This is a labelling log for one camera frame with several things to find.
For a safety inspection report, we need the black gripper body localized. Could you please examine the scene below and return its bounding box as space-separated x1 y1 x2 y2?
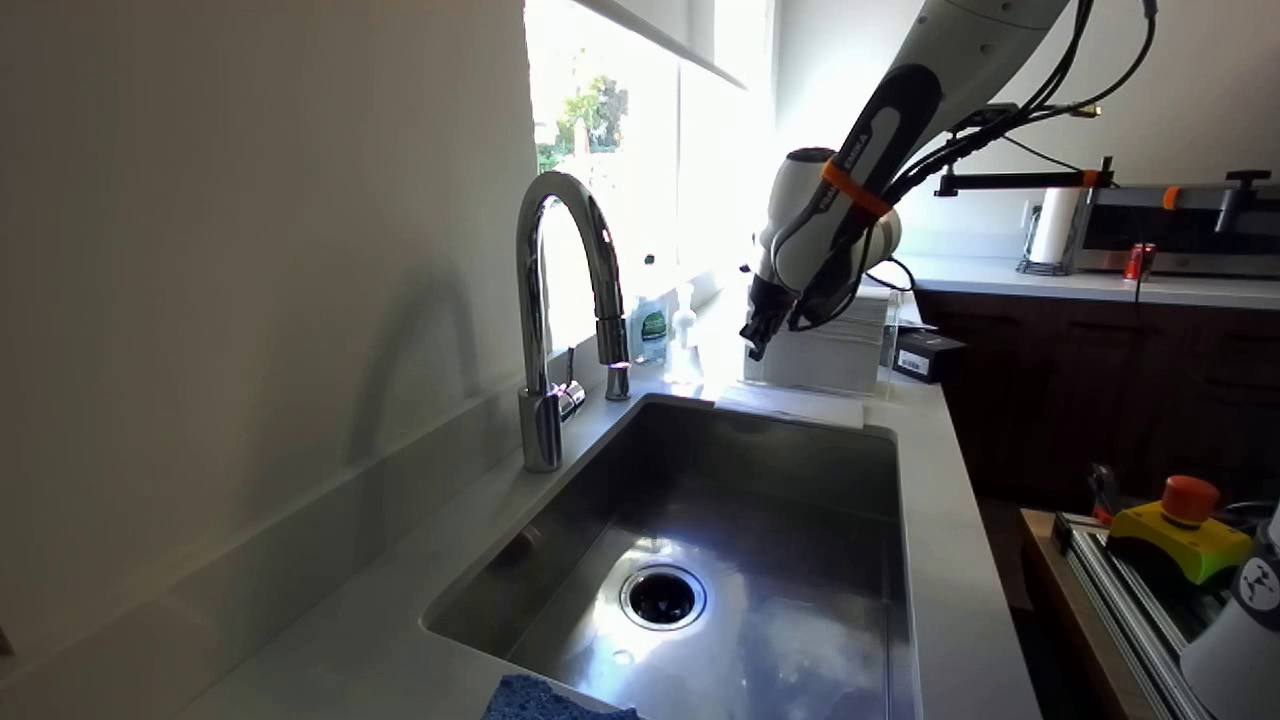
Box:
744 250 857 346

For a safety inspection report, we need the clear pump soap bottle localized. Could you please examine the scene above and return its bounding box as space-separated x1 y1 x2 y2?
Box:
667 284 711 384

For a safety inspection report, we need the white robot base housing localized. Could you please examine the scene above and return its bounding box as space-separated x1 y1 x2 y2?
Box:
1176 551 1280 720

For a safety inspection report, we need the stainless steel sink basin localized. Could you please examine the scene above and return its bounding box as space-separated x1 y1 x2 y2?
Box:
419 391 929 720

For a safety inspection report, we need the round sink drain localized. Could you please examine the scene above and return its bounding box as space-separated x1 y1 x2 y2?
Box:
618 559 711 634

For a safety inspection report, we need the dish soap bottle green label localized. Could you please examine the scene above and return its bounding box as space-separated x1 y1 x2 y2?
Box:
629 257 682 372

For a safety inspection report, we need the small black box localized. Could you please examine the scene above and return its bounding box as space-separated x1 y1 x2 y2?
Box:
893 322 970 388

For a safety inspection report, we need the chrome gooseneck faucet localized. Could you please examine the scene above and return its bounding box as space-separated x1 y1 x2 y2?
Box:
514 168 636 476

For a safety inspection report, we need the bright window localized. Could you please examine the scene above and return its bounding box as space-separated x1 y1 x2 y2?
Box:
522 0 793 367

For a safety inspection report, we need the white paper towel roll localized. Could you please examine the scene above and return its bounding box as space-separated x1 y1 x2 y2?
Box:
1025 182 1088 272

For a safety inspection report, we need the dark wood cabinet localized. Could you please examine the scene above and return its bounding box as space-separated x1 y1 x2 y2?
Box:
914 284 1280 511

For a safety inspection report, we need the red black clamp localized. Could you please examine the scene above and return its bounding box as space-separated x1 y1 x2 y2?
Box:
1086 461 1123 527

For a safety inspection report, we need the blue sponge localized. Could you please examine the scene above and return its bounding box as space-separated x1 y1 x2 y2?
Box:
479 670 643 720

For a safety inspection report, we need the yellow emergency stop button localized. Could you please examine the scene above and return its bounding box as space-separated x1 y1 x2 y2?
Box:
1103 470 1262 589

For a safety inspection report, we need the orange cable strap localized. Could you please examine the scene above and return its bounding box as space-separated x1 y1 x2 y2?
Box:
815 157 898 229

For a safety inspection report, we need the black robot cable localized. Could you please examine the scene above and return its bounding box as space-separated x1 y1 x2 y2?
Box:
876 0 1165 213

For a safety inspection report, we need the grey metal rail with clamps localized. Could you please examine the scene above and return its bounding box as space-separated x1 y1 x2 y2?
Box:
1076 168 1280 284

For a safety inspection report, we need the aluminium frame rail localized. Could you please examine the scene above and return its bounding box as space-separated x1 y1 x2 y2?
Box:
1052 511 1220 720

